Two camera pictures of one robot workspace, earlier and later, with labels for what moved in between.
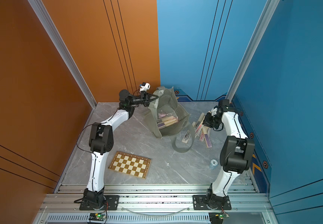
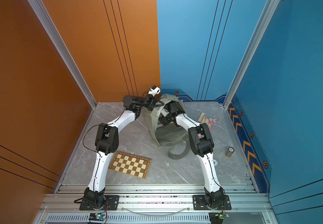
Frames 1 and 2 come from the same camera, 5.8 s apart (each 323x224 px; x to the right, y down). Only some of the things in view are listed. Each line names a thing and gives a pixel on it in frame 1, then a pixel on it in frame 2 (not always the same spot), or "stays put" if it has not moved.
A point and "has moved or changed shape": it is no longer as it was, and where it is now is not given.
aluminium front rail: x=154 y=204 stays put
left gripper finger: x=151 y=96 to x=158 y=101
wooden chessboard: x=130 y=164 stays put
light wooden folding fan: x=198 y=123 stays put
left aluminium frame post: x=45 y=18 stays put
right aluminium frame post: x=270 y=8 stays put
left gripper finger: x=147 y=101 to x=150 y=108
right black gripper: x=207 y=121 to x=163 y=119
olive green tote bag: x=165 y=117 has moved or changed shape
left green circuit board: x=100 y=216 stays put
